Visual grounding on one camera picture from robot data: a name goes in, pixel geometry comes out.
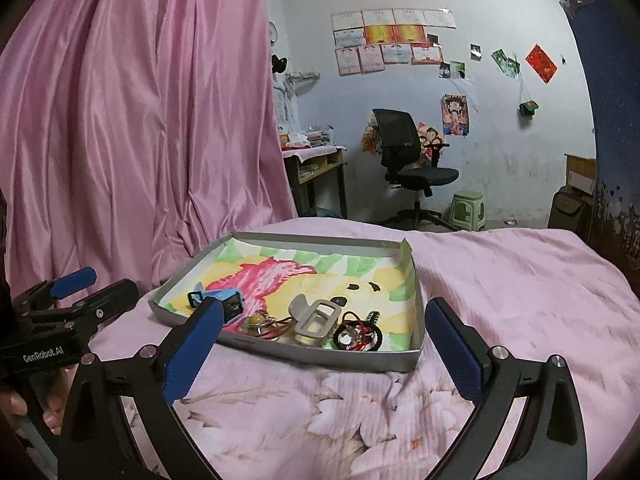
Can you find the small wall photo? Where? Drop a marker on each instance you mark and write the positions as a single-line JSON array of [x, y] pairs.
[[475, 52]]

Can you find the black office chair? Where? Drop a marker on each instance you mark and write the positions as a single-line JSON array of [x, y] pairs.
[[400, 145]]

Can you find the pink satin curtain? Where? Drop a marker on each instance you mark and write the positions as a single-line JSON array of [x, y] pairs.
[[125, 110]]

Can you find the colourful drawing paper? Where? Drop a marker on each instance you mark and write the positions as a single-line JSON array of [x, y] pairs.
[[280, 275]]

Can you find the person's left hand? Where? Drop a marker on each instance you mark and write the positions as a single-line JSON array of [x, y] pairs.
[[55, 405]]

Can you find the green wall photo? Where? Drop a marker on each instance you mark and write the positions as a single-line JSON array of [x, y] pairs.
[[506, 62]]

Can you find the blue watch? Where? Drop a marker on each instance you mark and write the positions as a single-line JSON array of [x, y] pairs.
[[222, 296]]

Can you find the pile of books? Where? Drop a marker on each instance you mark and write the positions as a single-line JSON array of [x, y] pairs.
[[310, 139]]

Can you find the pink floral bedsheet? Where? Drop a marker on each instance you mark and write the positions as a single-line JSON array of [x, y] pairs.
[[500, 285]]

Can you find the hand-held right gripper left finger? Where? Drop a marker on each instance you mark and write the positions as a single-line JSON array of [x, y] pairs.
[[195, 355]]

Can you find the white wall shelf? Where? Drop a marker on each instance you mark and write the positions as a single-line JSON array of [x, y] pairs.
[[302, 77]]

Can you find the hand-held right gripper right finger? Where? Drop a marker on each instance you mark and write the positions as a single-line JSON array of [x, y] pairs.
[[455, 355]]

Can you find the black hair clip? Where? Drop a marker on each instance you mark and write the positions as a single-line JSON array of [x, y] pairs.
[[373, 316]]

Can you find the wooden desk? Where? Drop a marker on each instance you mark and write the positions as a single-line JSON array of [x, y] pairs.
[[320, 160]]

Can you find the red paper square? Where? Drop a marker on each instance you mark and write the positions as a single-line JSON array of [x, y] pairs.
[[541, 64]]

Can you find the blue printed curtain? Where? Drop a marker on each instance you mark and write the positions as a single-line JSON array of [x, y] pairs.
[[615, 135]]

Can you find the group of wall certificates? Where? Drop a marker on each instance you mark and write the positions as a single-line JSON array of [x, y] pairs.
[[390, 35]]

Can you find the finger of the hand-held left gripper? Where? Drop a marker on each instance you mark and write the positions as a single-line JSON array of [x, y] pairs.
[[75, 281], [112, 297]]

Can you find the dark bag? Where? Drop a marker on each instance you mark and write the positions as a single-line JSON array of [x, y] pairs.
[[570, 210]]

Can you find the white hanging cloth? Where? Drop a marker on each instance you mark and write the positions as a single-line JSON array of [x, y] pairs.
[[286, 102]]

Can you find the wall clock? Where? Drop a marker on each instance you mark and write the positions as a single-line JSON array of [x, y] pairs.
[[273, 32]]

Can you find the cartoon wall poster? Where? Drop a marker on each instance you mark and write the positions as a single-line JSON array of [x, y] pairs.
[[455, 115]]

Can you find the green plastic stool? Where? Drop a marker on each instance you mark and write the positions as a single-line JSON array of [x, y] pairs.
[[467, 207]]

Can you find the colourful cartoon picture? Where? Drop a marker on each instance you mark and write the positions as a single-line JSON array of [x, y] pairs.
[[427, 142]]

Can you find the pair of wall photos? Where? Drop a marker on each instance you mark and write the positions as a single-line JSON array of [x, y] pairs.
[[452, 70]]

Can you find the green hanging ornament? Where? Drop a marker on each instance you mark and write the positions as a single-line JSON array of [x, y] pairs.
[[528, 109]]

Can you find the grey cardboard tray box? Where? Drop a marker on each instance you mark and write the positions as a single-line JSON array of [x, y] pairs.
[[325, 357]]

